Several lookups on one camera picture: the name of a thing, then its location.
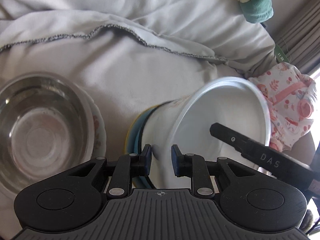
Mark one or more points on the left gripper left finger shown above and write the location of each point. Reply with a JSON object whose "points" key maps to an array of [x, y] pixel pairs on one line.
{"points": [[127, 167]]}

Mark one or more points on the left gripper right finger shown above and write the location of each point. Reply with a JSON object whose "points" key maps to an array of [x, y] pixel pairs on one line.
{"points": [[194, 167]]}

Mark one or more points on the blue enamel bowl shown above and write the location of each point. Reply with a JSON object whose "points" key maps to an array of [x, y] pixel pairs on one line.
{"points": [[140, 134]]}

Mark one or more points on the white bowl yellow rim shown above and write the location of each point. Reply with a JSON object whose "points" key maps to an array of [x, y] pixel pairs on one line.
{"points": [[128, 134]]}

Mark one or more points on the white floral plate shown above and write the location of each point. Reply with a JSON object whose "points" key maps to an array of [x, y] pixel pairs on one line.
{"points": [[99, 149]]}

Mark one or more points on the white paper cup bowl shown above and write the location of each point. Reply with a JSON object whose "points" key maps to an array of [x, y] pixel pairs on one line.
{"points": [[206, 123]]}

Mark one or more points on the stainless steel bowl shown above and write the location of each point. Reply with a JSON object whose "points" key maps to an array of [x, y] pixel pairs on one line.
{"points": [[47, 127]]}

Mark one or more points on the pink floral baby cloth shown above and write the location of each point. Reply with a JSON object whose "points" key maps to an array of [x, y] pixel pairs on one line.
{"points": [[291, 98]]}

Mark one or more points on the grey sofa blanket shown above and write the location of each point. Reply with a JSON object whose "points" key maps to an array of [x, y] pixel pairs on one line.
{"points": [[129, 55]]}

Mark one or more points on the grey curtain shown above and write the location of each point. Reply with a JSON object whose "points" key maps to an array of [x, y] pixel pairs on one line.
{"points": [[299, 38]]}

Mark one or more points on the green towel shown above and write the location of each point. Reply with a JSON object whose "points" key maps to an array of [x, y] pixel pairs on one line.
{"points": [[256, 11]]}

